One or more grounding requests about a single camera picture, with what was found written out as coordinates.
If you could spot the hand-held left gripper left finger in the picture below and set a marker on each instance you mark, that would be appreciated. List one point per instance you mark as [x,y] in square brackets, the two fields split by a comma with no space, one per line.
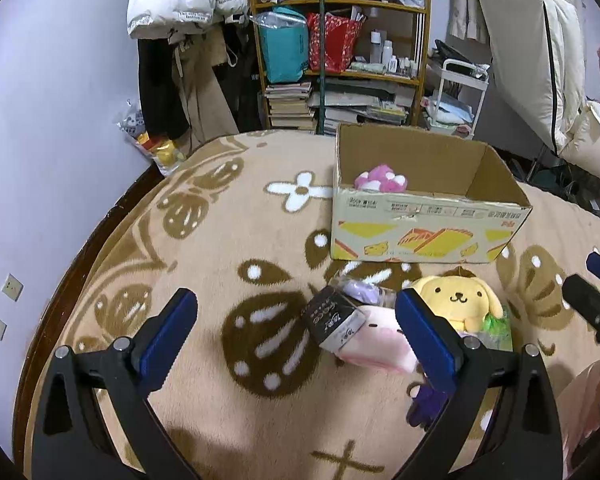
[172,335]

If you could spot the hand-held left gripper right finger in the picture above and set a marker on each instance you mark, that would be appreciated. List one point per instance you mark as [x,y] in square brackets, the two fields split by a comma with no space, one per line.
[425,340]

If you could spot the pink square plush toy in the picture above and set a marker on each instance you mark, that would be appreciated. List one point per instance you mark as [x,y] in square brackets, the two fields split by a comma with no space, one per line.
[380,340]

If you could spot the yellow dog plush toy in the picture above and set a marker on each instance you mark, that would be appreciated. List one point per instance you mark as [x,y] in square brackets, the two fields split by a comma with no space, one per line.
[455,300]

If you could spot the dark purple toy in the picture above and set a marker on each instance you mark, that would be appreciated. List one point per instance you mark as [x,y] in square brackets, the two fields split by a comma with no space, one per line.
[422,407]

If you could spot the green fluffy toy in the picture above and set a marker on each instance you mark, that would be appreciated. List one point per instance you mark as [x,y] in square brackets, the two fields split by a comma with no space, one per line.
[497,330]

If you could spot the purple item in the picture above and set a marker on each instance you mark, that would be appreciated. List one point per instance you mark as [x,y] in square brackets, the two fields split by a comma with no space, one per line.
[362,291]

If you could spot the printed cardboard box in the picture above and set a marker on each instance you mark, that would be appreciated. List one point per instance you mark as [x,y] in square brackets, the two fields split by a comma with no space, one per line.
[430,240]

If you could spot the person's right forearm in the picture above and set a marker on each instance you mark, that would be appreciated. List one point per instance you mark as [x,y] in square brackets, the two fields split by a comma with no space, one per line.
[582,410]

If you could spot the beige brown printed blanket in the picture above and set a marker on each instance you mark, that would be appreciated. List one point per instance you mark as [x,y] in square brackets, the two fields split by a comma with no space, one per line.
[260,220]

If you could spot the magenta white plush toy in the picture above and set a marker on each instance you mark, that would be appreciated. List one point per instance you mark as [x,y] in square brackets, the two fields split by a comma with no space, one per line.
[380,177]

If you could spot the clear bag of small items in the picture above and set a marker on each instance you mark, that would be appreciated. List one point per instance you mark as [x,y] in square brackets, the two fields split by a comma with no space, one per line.
[130,122]

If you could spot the light blue cloth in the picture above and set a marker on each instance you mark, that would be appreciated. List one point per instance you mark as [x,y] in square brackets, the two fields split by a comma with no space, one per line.
[450,111]

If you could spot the beige coat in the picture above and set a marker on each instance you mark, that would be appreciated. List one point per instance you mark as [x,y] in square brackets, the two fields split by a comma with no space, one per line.
[205,100]

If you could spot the white rolling cart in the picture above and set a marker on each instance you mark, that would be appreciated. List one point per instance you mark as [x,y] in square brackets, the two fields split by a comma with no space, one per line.
[457,67]

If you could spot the pile of books and papers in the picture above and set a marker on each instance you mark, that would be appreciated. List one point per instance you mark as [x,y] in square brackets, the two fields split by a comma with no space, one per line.
[360,102]

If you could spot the black coat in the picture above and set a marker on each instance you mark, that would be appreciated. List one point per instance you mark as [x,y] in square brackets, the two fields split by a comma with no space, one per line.
[155,85]

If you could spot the stack of old books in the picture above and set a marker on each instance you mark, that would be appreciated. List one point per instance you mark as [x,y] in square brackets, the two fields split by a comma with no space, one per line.
[290,107]

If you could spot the black hanging garment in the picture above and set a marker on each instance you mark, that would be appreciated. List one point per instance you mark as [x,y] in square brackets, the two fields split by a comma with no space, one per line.
[242,85]

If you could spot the wooden shelf rack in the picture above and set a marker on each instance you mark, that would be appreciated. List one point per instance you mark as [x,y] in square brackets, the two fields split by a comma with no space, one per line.
[375,76]

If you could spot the pale green cloth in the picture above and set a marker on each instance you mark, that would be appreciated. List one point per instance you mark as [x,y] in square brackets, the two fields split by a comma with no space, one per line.
[367,67]

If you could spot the row of small bottles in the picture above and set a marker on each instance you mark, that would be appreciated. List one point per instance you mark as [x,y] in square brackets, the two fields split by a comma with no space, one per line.
[392,57]

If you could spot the green pole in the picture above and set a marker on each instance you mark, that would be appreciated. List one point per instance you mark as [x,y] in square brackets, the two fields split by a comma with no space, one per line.
[322,60]

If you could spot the teal bag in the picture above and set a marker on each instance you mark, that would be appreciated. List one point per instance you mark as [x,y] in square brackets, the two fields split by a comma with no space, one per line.
[282,50]

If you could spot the red gift bag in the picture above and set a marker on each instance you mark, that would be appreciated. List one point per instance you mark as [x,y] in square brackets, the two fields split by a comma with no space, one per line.
[330,42]

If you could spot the snack bag by wall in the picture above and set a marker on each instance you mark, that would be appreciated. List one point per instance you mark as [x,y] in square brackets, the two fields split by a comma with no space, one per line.
[162,152]

